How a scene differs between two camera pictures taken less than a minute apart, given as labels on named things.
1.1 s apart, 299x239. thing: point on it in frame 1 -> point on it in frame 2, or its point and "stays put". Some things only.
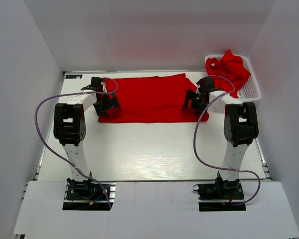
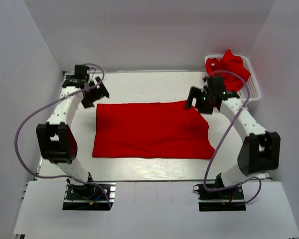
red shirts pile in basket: [228, 73] stays put
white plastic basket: [250, 90] stays put
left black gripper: [112, 103] -> [100, 91]
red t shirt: [154, 98] -> [150, 130]
